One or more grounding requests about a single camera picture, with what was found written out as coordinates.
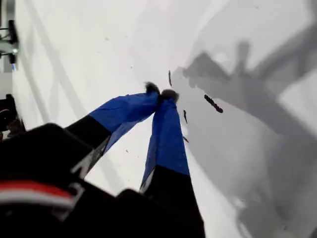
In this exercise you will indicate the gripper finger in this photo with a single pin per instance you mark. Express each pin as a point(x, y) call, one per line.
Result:
point(123, 111)
point(168, 153)

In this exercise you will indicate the small black box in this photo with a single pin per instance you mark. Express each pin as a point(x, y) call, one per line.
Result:
point(12, 31)

